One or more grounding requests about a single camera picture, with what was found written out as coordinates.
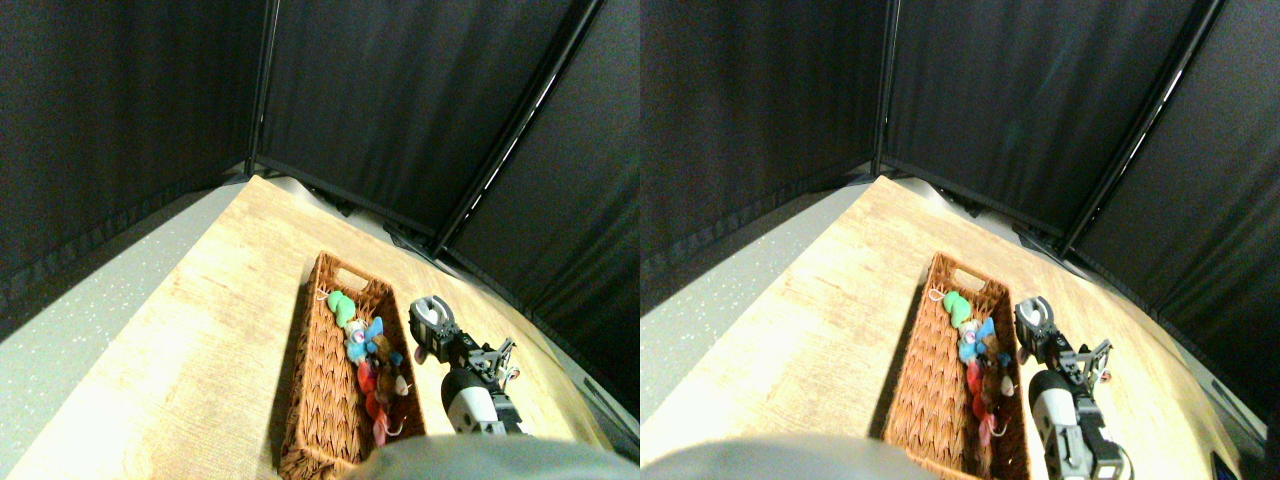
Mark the black bracket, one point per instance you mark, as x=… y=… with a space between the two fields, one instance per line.
x=1095 y=360

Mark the black curtain stand pole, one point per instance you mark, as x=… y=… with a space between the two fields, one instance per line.
x=500 y=150
x=884 y=90
x=262 y=90
x=1130 y=150

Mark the red toy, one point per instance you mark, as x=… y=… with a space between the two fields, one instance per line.
x=372 y=400
x=982 y=405

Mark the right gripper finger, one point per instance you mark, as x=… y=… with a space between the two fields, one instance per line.
x=430 y=312
x=1036 y=312

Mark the blue white plush toy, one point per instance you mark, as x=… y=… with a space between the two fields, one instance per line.
x=968 y=345
x=355 y=345

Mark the brown plush toy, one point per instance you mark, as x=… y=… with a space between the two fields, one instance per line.
x=388 y=372
x=998 y=372

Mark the black phone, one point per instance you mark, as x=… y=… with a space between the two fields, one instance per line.
x=1226 y=468

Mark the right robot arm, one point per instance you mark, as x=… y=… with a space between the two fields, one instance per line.
x=470 y=405
x=1060 y=420

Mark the green toy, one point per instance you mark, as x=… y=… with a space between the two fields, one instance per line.
x=957 y=305
x=342 y=305

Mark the black curtain stand foot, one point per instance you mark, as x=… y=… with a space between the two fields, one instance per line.
x=335 y=202
x=960 y=202
x=412 y=242
x=1040 y=242

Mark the brown wicker basket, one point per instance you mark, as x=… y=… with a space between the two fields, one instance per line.
x=315 y=400
x=920 y=400

